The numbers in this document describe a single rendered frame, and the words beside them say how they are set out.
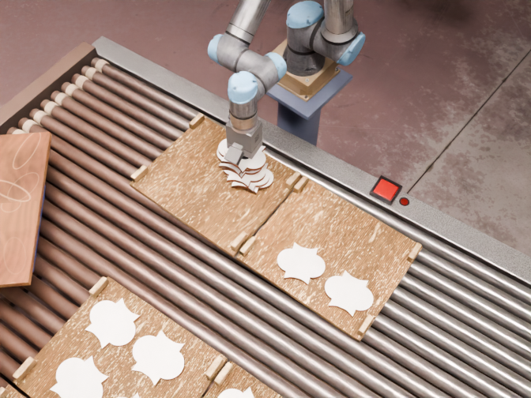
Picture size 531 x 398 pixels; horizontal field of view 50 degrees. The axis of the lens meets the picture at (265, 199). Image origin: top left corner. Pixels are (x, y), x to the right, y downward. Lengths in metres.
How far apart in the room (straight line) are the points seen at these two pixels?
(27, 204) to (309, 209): 0.80
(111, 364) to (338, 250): 0.69
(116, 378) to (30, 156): 0.70
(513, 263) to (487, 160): 1.47
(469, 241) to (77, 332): 1.13
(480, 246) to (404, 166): 1.33
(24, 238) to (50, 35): 2.34
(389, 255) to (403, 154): 1.48
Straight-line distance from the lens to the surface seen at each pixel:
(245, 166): 1.67
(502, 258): 1.78
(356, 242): 1.66
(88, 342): 1.58
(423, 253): 1.71
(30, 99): 2.10
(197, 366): 1.51
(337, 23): 1.77
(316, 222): 1.68
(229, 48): 1.59
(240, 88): 1.45
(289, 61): 2.01
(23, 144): 1.84
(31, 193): 1.73
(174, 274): 1.63
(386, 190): 1.78
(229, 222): 1.68
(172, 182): 1.77
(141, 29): 3.74
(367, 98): 3.31
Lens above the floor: 2.38
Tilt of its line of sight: 57 degrees down
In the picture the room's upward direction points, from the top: 1 degrees clockwise
